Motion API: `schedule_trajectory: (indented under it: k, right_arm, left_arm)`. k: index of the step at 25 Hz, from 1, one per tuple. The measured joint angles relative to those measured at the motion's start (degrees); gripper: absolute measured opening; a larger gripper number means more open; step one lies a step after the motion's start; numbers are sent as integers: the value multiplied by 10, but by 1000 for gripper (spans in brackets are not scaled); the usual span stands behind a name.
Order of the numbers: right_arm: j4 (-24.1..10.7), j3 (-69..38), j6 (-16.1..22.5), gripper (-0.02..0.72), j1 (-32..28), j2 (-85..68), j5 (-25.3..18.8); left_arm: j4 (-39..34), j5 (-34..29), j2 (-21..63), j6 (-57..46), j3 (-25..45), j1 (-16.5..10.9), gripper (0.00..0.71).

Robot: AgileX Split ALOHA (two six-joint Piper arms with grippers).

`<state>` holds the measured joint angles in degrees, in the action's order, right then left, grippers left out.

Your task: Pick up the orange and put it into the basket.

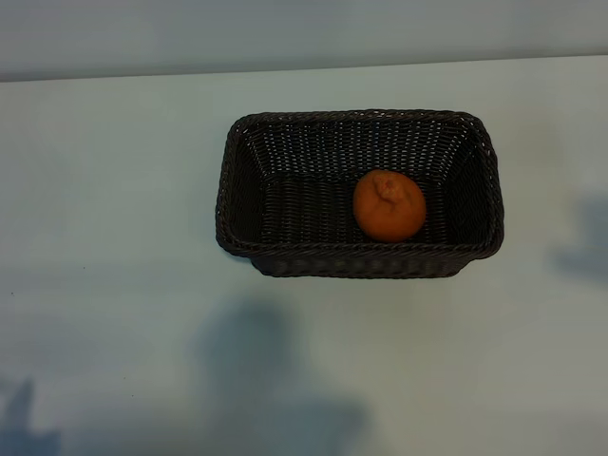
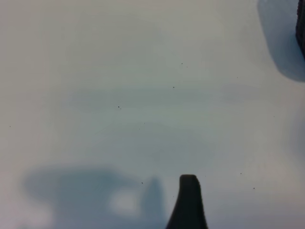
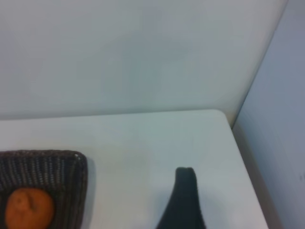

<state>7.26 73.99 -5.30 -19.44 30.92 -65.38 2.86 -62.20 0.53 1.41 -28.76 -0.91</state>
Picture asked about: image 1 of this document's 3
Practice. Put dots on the dark brown woven basket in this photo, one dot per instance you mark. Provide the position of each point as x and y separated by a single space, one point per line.
309 214

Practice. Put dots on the orange fruit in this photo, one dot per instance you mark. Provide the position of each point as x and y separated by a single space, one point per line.
387 214

